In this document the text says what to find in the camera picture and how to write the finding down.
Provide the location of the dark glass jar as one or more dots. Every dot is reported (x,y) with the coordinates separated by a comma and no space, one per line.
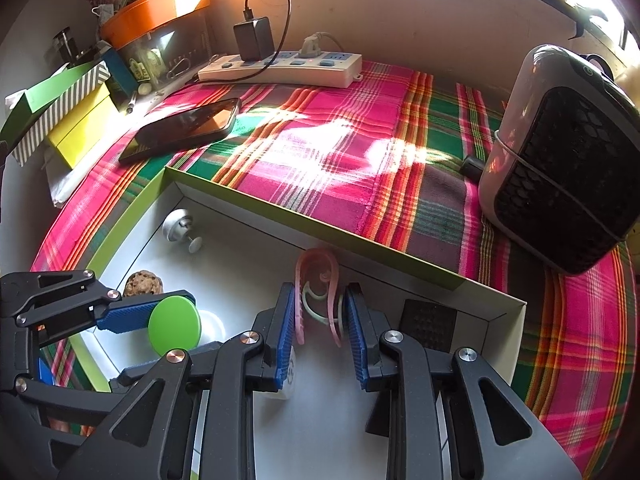
(65,45)

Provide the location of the white plastic sheet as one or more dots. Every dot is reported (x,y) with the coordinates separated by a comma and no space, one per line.
(67,185)

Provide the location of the teal box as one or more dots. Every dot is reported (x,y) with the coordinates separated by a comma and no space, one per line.
(120,72)

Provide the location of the white round wall hook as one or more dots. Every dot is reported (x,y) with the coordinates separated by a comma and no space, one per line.
(175,225)

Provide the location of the black heater plug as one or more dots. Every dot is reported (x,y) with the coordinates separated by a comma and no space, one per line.
(472,167)

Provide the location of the black rectangular light device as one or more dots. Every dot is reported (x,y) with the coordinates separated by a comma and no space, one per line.
(427,322)

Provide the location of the pink loop clip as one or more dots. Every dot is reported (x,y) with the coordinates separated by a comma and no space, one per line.
(301,305)

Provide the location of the green white cardboard box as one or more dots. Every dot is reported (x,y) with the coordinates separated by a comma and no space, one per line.
(250,240)

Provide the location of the white power strip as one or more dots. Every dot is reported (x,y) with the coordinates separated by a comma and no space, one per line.
(300,71)

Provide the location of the white plug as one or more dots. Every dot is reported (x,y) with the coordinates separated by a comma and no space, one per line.
(311,46)

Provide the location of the black charger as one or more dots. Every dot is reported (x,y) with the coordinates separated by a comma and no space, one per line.
(253,40)

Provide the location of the walnut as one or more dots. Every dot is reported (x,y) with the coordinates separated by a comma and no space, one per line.
(142,284)

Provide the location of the striped box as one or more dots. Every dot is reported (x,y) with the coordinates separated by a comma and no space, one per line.
(55,120)

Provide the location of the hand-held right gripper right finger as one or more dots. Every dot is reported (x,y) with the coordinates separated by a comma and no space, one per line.
(357,345)

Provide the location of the grey space heater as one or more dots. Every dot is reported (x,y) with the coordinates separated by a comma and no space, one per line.
(565,170)

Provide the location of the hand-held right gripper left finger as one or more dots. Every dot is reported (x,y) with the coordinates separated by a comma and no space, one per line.
(285,340)

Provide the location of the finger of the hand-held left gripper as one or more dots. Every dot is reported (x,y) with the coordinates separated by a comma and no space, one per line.
(132,372)
(125,312)

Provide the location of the black smartphone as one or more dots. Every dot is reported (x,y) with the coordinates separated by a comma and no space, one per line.
(185,127)

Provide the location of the green top white holder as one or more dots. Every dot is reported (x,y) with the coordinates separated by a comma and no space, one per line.
(172,322)

